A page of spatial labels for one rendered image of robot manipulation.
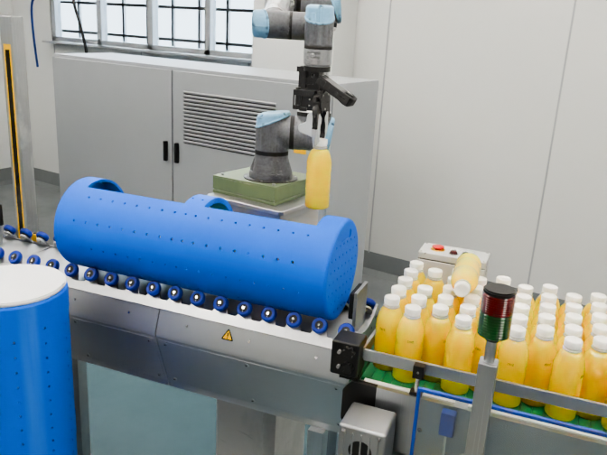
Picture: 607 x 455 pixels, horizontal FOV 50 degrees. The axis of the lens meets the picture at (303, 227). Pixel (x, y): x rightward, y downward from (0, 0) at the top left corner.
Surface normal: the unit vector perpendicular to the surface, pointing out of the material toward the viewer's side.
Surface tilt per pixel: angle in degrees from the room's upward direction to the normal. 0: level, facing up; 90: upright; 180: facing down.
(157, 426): 0
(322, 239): 40
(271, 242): 53
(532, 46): 90
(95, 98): 90
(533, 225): 90
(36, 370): 88
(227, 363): 109
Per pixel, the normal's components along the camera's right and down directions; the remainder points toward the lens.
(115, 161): -0.54, 0.22
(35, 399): 0.64, 0.26
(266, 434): 0.22, 0.30
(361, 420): 0.05, -0.95
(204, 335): -0.33, -0.07
